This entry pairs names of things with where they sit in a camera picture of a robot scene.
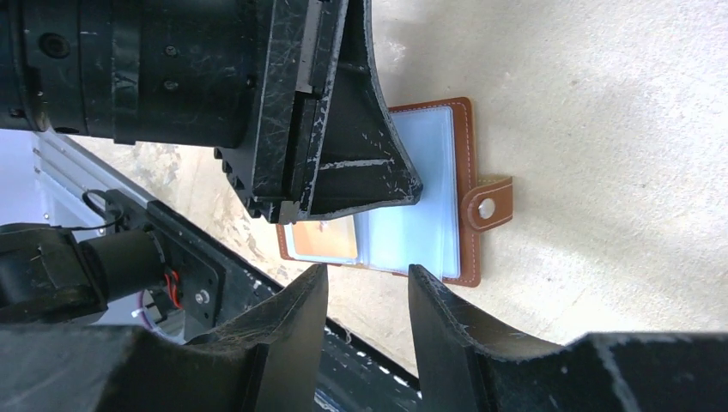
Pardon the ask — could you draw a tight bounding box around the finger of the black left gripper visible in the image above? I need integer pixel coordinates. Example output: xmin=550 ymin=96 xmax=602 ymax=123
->
xmin=296 ymin=1 xmax=423 ymax=221

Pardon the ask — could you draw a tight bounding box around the aluminium frame rail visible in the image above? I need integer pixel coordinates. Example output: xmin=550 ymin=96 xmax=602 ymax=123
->
xmin=32 ymin=132 xmax=154 ymax=234

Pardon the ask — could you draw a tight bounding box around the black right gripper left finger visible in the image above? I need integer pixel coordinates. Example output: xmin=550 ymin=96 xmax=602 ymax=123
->
xmin=1 ymin=264 xmax=329 ymax=411

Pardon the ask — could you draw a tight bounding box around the brown leather card holder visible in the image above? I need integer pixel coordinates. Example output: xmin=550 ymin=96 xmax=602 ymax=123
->
xmin=276 ymin=97 xmax=513 ymax=288

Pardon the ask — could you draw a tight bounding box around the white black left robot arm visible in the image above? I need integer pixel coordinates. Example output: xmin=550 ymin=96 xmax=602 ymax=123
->
xmin=1 ymin=1 xmax=422 ymax=326

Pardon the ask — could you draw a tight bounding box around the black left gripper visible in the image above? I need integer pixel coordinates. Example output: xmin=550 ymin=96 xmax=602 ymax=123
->
xmin=1 ymin=1 xmax=342 ymax=224

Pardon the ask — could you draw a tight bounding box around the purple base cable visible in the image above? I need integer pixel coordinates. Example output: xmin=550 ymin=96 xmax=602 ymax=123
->
xmin=131 ymin=289 xmax=189 ymax=334

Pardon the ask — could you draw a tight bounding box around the orange card in holder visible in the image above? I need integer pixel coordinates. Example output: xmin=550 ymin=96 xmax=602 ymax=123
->
xmin=287 ymin=216 xmax=359 ymax=263

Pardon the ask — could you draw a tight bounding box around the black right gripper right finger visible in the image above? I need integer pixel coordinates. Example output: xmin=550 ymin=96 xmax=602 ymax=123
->
xmin=408 ymin=265 xmax=727 ymax=411

